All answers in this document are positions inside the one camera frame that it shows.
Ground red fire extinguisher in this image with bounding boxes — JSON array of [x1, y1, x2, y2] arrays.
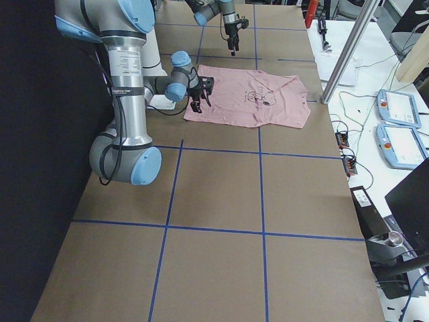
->
[[304, 0, 318, 29]]

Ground aluminium frame post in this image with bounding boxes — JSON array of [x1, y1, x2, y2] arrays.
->
[[320, 0, 379, 105]]

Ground black box with label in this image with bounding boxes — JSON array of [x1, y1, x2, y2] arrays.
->
[[350, 186, 390, 239]]

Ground white paper sheet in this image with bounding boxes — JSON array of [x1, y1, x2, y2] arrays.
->
[[315, 51, 360, 87]]

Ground lower orange terminal block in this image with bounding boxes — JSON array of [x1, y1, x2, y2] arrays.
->
[[342, 155, 357, 178]]

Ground upper orange terminal block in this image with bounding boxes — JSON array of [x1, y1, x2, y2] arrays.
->
[[335, 131, 349, 150]]

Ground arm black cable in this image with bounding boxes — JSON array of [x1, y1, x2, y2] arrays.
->
[[92, 46, 212, 186], [218, 6, 245, 43]]

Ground blue teach pendant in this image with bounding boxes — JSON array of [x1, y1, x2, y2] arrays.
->
[[376, 89, 422, 129], [375, 123, 428, 170]]

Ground pink Snoopy t-shirt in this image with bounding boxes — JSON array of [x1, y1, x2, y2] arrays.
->
[[184, 64, 310, 129]]

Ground black tool on table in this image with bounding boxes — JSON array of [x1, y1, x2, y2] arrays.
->
[[318, 18, 332, 52]]

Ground lower blue teach pendant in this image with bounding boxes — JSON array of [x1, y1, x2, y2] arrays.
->
[[375, 123, 428, 170]]

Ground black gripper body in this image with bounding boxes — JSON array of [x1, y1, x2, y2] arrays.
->
[[224, 18, 249, 41], [189, 76, 215, 101]]

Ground orange terminal block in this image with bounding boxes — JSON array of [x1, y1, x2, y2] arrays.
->
[[335, 131, 349, 150], [342, 155, 357, 178]]

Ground black monitor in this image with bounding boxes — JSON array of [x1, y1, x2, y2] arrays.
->
[[385, 160, 428, 253]]

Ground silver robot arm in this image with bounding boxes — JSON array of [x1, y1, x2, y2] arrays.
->
[[55, 1, 215, 185], [185, 0, 249, 56]]

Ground beige cardboard tube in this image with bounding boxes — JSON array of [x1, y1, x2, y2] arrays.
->
[[395, 28, 428, 83]]

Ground upper blue teach pendant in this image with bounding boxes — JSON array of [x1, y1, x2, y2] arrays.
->
[[376, 89, 422, 129]]

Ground metal cup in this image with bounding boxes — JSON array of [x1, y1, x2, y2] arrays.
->
[[387, 231, 404, 247]]

